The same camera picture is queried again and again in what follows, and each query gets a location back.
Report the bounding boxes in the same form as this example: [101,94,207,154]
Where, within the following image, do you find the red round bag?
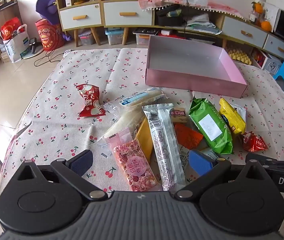
[35,19,65,52]

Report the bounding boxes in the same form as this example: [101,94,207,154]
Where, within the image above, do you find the clear packet blue label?
[103,87,167,110]

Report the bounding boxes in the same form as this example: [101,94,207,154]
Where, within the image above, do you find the black flat device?
[133,29,157,35]

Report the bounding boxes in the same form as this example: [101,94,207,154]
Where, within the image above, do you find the yellow egg tray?
[227,49,252,65]

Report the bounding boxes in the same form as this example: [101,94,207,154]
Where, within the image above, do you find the black power cable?
[175,0,190,28]

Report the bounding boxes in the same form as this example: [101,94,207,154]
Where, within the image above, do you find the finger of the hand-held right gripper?
[245,152,284,171]

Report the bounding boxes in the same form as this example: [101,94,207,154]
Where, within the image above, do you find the cherry print tablecloth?
[0,47,284,240]

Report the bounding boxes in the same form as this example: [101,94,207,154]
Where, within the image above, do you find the clear bin teal lid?
[105,28,124,45]

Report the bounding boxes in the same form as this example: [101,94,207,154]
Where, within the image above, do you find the orange yellow snack packet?
[135,117,155,163]

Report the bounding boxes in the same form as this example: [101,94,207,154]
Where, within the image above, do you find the clear packet white roll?
[99,107,147,143]

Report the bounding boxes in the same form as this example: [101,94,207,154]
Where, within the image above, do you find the black storage box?
[155,5,185,27]

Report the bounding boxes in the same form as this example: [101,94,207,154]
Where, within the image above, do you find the long silver snack packet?
[142,103,186,192]

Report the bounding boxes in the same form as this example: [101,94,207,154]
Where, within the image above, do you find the orange red foil packet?
[174,123,204,150]

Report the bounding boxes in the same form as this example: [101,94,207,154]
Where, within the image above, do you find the purple round object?
[36,0,60,25]

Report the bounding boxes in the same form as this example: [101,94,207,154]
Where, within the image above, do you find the white patterned box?
[262,54,282,74]

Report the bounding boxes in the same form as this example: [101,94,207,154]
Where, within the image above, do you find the white drawer orange handle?
[222,16,267,48]
[104,0,153,27]
[59,3,102,30]
[263,34,284,59]

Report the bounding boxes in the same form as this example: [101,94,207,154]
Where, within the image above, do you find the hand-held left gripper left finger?
[13,149,109,201]

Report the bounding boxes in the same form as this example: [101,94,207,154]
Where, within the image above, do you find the pink cherry print cloth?
[137,0,247,22]

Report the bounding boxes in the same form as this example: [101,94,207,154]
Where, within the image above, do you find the stack of papers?
[184,12,222,34]

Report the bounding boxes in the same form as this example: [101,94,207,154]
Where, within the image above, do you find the small clear storage bin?
[79,31,95,46]

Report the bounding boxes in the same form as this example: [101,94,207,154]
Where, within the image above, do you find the red gift bag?
[1,17,24,40]

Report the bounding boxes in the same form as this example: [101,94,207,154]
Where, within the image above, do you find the small brown snack packet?
[170,107,188,123]

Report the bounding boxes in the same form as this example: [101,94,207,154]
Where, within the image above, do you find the black cable white switch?
[33,51,71,67]

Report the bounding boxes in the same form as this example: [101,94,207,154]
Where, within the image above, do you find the white shopping bag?
[2,24,30,63]

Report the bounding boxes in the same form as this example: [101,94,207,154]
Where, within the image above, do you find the white cardboard box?
[145,35,248,98]

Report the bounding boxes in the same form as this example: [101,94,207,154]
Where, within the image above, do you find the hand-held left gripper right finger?
[172,150,270,201]

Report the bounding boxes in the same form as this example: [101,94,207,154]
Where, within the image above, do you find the white packet black print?
[228,104,247,120]

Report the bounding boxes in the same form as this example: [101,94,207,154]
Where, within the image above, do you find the red white candy packet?
[240,131,268,152]
[76,82,107,118]

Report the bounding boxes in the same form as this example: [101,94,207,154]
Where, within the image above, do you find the pink flower print packet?
[97,127,158,192]

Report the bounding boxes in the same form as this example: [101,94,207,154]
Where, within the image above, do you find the green snack packet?
[189,97,233,155]

